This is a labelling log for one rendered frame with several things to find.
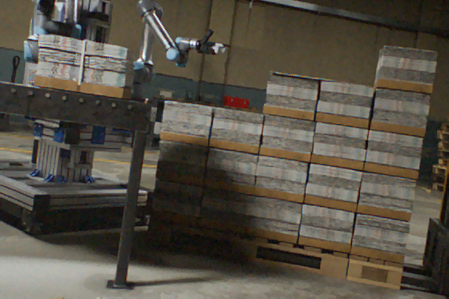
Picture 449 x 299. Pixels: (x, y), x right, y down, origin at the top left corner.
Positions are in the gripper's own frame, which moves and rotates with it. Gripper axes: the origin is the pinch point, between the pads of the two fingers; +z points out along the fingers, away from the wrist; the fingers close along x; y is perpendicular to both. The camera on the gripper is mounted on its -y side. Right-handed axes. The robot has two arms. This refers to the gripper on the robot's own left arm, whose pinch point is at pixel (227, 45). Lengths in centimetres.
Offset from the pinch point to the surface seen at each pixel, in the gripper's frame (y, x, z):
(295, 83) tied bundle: 16, 42, 55
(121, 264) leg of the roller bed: 96, 137, 8
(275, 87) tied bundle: 19, 43, 45
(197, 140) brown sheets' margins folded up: 54, 53, 5
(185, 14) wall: -36, -571, -271
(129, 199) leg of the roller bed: 68, 133, 7
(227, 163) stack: 65, 53, 24
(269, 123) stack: 39, 46, 45
